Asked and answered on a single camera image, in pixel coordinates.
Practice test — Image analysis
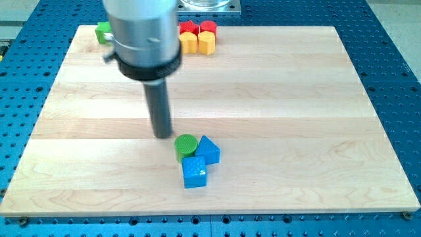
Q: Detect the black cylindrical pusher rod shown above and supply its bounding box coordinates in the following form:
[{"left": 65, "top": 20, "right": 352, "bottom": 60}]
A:
[{"left": 143, "top": 78, "right": 172, "bottom": 138}]

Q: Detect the red star block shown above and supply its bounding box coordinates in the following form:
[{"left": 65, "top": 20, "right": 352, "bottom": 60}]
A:
[{"left": 179, "top": 20, "right": 200, "bottom": 36}]

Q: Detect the blue triangle block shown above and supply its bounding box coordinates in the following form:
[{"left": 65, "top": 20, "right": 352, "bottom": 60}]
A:
[{"left": 195, "top": 136, "right": 220, "bottom": 165}]

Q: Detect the green star block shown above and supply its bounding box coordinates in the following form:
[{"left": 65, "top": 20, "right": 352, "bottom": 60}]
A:
[{"left": 95, "top": 21, "right": 112, "bottom": 44}]

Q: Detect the yellow heart block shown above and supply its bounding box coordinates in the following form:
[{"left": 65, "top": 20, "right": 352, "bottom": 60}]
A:
[{"left": 179, "top": 32, "right": 198, "bottom": 54}]

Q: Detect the green cylinder block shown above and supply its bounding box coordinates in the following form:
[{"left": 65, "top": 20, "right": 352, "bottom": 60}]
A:
[{"left": 174, "top": 134, "right": 199, "bottom": 163}]

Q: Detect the yellow hexagon block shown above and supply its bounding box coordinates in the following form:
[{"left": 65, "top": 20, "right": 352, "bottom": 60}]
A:
[{"left": 198, "top": 31, "right": 216, "bottom": 55}]

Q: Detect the red cylinder block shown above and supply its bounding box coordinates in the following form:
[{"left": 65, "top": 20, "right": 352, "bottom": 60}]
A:
[{"left": 199, "top": 20, "right": 218, "bottom": 36}]

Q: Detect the blue cube block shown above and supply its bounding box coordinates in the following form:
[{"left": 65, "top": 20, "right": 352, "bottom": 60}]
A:
[{"left": 182, "top": 156, "right": 207, "bottom": 188}]

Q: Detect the blue perforated table plate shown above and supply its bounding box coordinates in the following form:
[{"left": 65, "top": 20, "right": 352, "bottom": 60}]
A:
[{"left": 1, "top": 1, "right": 420, "bottom": 236}]

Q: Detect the left board clamp screw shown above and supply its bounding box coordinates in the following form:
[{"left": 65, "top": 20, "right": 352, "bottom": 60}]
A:
[{"left": 17, "top": 217, "right": 29, "bottom": 226}]

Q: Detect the board clamp screw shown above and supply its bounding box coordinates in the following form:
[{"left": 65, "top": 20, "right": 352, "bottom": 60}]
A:
[
  {"left": 401, "top": 211, "right": 412, "bottom": 221},
  {"left": 17, "top": 217, "right": 29, "bottom": 226}
]

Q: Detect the right board clamp screw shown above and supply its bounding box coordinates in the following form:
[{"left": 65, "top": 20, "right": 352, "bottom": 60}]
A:
[{"left": 401, "top": 211, "right": 412, "bottom": 221}]

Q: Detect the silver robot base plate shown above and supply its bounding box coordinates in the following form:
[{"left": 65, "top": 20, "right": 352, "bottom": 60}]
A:
[{"left": 176, "top": 0, "right": 241, "bottom": 16}]

